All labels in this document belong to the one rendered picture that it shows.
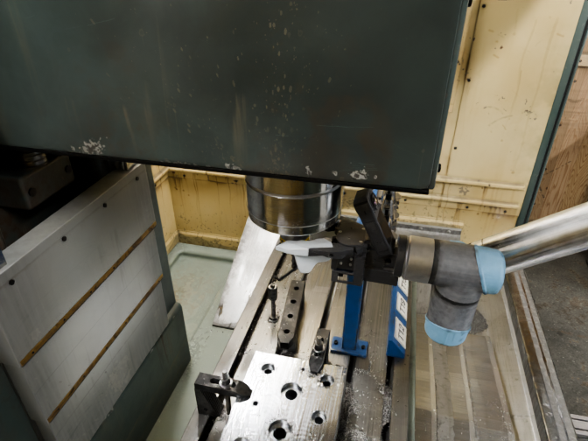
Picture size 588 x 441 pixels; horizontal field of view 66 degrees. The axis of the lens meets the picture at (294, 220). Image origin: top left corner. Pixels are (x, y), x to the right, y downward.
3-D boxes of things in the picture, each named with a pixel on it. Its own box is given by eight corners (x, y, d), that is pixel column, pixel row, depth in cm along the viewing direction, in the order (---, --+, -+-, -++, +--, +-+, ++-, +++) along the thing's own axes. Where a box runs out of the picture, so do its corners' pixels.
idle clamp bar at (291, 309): (305, 296, 143) (306, 281, 139) (293, 360, 121) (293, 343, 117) (290, 295, 143) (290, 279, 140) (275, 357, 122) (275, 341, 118)
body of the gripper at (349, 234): (326, 281, 77) (397, 294, 75) (330, 240, 72) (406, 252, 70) (333, 255, 83) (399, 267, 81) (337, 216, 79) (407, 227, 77)
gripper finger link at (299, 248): (277, 281, 74) (332, 276, 76) (278, 251, 71) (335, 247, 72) (275, 269, 77) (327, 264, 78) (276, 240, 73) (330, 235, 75)
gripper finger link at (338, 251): (310, 262, 71) (362, 257, 73) (311, 254, 70) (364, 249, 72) (304, 245, 75) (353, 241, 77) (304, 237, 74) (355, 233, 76)
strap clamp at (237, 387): (255, 413, 107) (252, 370, 100) (250, 425, 105) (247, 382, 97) (204, 402, 110) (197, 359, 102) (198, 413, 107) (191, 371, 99)
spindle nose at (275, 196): (268, 184, 85) (266, 122, 78) (352, 198, 80) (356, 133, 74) (230, 227, 72) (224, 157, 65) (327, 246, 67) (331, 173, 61)
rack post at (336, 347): (367, 344, 126) (378, 258, 110) (366, 358, 122) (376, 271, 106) (332, 337, 128) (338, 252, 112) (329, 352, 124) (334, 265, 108)
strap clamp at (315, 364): (328, 358, 122) (331, 317, 114) (319, 399, 111) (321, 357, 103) (316, 356, 122) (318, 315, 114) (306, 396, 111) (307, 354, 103)
